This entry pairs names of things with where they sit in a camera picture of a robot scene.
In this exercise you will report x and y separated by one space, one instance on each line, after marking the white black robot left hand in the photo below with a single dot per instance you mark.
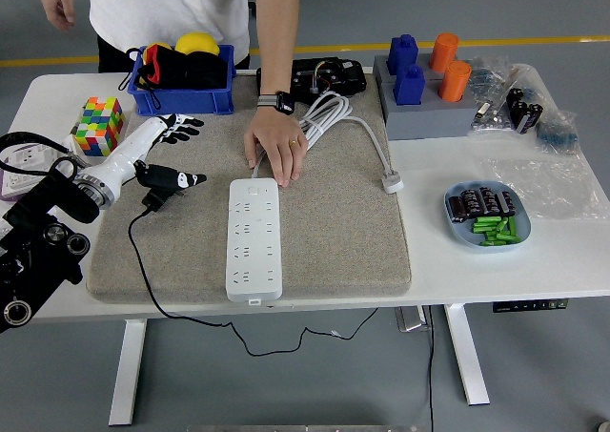
128 150

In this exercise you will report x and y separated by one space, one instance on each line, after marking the black wrist watch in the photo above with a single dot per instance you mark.
281 103

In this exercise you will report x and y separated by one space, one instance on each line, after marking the grey block base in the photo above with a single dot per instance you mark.
425 67
429 119

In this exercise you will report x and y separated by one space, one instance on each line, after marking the black red cloth pouch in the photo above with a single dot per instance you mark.
200 72

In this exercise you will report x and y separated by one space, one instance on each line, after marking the person's right hand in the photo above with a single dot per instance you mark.
57 0

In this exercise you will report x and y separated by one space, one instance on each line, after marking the clear bag of blue resistors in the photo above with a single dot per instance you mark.
486 76

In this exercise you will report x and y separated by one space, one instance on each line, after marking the black power adapter plug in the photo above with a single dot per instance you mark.
155 200

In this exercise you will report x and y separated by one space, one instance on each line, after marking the person's left hand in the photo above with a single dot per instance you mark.
278 136

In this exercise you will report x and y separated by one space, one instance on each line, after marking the metal box under table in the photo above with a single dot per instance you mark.
410 320

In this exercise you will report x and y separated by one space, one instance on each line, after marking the clear bag of silver parts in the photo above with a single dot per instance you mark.
491 119

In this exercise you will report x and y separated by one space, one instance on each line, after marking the blue plastic bin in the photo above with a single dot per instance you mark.
181 102

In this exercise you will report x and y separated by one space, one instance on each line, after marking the empty clear plastic bag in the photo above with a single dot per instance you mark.
548 184

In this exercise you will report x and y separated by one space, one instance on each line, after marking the clear bag of black capacitors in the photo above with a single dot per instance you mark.
522 110

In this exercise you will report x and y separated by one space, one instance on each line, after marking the grey-brown felt mat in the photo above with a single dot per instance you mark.
333 222

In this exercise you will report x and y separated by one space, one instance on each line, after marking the light blue plate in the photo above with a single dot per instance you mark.
457 234

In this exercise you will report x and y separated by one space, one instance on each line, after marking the white power strip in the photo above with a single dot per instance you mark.
255 260

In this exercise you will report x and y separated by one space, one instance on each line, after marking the white table leg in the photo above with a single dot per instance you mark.
128 370
469 355

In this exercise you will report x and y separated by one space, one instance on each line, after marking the yellow ball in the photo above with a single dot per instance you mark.
195 43

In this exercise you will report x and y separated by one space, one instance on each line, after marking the blue plastic peg block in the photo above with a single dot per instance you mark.
402 53
409 86

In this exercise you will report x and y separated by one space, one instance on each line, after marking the black table control panel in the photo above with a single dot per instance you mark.
514 306

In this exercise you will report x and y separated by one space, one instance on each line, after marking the white printed socket box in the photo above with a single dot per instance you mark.
24 158

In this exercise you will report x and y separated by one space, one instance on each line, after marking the green cylindrical battery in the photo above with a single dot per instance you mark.
512 227
485 221
506 237
483 228
498 243

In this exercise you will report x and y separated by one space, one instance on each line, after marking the black cylindrical capacitor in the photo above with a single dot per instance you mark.
508 204
456 208
472 200
488 199

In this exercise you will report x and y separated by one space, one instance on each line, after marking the orange plastic cylinder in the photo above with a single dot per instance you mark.
455 81
444 53

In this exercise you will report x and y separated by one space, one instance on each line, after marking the black electronic device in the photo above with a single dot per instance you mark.
343 76

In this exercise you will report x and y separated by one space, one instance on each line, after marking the person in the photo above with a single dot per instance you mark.
167 3

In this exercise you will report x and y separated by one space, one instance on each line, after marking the person's left forearm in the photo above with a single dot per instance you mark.
278 36

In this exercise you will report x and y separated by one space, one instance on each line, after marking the colourful puzzle cube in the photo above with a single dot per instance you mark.
100 127

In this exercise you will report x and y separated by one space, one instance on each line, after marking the clear bag of blue parts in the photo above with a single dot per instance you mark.
557 136

